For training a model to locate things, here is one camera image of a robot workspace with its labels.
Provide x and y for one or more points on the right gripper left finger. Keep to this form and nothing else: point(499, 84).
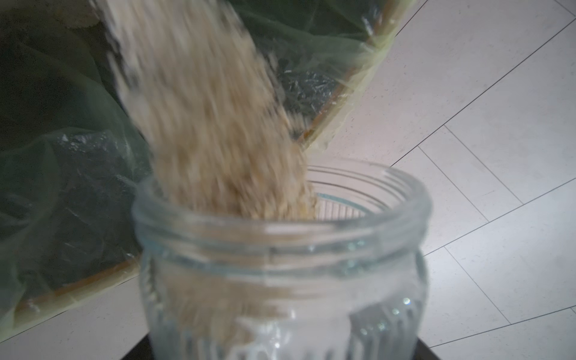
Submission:
point(142, 351)

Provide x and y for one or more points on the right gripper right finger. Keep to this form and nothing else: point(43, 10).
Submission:
point(423, 352)

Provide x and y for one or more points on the clear oatmeal jar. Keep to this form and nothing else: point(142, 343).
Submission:
point(351, 284)

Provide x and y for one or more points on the oatmeal flakes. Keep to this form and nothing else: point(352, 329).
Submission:
point(223, 156)

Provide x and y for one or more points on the orange trash bin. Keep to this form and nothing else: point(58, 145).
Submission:
point(326, 51)

